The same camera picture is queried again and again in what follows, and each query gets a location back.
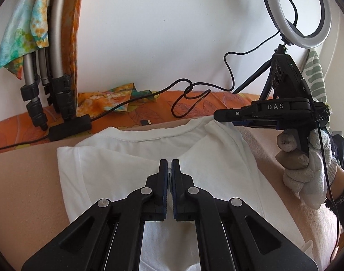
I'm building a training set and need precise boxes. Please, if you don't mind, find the orange patterned board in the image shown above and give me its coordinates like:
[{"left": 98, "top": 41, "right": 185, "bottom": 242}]
[{"left": 60, "top": 0, "right": 86, "bottom": 119}]

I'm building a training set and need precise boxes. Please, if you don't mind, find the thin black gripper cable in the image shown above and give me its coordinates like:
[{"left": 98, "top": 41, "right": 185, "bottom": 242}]
[{"left": 313, "top": 119, "right": 342, "bottom": 263}]

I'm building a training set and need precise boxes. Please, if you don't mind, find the person's right forearm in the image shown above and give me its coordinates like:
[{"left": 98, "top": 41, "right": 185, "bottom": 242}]
[{"left": 326, "top": 134, "right": 344, "bottom": 226}]

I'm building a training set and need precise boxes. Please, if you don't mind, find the orange patterned bedsheet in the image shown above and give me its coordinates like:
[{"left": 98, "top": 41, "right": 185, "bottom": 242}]
[{"left": 0, "top": 90, "right": 271, "bottom": 156}]

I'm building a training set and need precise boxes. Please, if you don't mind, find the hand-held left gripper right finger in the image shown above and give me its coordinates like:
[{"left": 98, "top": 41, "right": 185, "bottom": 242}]
[{"left": 171, "top": 159, "right": 319, "bottom": 271}]

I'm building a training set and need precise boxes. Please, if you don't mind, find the black ring light cable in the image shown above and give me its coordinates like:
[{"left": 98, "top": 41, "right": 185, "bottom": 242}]
[{"left": 0, "top": 0, "right": 299, "bottom": 151}]

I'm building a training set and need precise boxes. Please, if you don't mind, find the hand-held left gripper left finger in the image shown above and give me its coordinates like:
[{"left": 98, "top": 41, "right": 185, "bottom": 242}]
[{"left": 21, "top": 159, "right": 172, "bottom": 271}]

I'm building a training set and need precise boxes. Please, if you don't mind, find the green striped pillow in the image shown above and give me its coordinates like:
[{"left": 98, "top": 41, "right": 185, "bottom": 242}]
[{"left": 302, "top": 49, "right": 328, "bottom": 103}]

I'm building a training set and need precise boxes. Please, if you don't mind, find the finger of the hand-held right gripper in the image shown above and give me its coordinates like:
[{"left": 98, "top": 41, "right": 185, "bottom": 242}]
[{"left": 214, "top": 105, "right": 282, "bottom": 130}]

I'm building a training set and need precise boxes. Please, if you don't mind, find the person's right hand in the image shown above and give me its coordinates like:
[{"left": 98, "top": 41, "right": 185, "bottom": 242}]
[{"left": 275, "top": 131, "right": 337, "bottom": 211}]

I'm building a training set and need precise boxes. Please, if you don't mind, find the white t-shirt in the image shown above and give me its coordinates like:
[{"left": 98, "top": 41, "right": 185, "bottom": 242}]
[{"left": 57, "top": 116, "right": 314, "bottom": 271}]

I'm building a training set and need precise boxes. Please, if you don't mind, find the small orange floral cloth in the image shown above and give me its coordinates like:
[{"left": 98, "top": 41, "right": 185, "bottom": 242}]
[{"left": 77, "top": 83, "right": 158, "bottom": 114}]

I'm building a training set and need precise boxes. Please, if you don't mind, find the black inline cable controller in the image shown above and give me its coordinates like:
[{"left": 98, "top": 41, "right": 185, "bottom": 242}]
[{"left": 49, "top": 115, "right": 92, "bottom": 141}]

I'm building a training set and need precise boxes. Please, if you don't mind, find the silver folded tripod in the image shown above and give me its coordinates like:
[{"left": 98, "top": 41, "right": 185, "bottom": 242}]
[{"left": 20, "top": 0, "right": 77, "bottom": 132}]

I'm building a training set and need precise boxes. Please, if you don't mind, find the white ring light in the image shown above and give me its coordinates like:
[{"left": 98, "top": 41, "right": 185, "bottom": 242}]
[{"left": 256, "top": 0, "right": 333, "bottom": 50}]

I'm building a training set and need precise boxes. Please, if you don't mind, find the colourful patterned scarf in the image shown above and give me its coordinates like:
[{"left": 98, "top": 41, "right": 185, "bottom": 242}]
[{"left": 0, "top": 0, "right": 58, "bottom": 80}]

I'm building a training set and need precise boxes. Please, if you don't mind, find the black mini tripod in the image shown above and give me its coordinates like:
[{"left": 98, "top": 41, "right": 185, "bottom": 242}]
[{"left": 232, "top": 44, "right": 288, "bottom": 100}]

